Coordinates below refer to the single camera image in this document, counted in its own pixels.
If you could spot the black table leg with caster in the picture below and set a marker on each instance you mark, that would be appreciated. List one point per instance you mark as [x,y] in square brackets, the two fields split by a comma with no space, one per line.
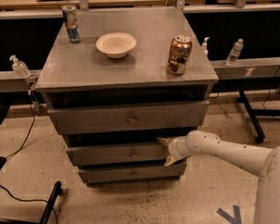
[260,134]

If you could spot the grey bottom drawer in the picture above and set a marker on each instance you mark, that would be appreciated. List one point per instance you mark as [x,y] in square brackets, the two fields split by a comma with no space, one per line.
[131,172]

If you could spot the small white pump bottle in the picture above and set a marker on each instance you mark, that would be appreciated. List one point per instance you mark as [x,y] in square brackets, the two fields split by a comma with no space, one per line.
[204,45]

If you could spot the blue red drink can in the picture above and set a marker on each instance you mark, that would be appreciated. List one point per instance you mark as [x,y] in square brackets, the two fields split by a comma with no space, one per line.
[70,22]

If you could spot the blue tape floor marker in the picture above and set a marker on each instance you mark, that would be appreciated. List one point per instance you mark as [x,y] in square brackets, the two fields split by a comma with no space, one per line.
[235,218]

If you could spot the clear plastic water bottle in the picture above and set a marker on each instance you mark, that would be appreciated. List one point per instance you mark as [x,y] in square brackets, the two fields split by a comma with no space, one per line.
[235,52]

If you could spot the grey drawer cabinet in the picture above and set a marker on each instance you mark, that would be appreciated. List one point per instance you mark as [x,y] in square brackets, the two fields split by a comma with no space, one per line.
[79,75]

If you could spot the grey drawer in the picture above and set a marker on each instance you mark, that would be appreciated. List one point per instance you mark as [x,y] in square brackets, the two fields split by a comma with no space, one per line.
[120,153]
[119,118]
[131,172]

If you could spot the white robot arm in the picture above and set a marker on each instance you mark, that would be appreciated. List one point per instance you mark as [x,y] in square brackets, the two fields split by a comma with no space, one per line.
[259,161]

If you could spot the left sanitizer pump bottle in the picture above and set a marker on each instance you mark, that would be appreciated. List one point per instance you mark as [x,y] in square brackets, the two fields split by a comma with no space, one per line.
[19,67]

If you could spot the brown crumpled soda can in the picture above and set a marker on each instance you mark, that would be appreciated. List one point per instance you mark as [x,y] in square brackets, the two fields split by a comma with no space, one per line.
[179,54]

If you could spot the grey top drawer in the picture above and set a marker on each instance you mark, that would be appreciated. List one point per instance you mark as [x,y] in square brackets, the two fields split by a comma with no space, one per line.
[119,118]

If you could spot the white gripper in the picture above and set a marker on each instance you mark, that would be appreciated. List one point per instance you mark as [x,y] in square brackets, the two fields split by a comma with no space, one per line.
[174,150]

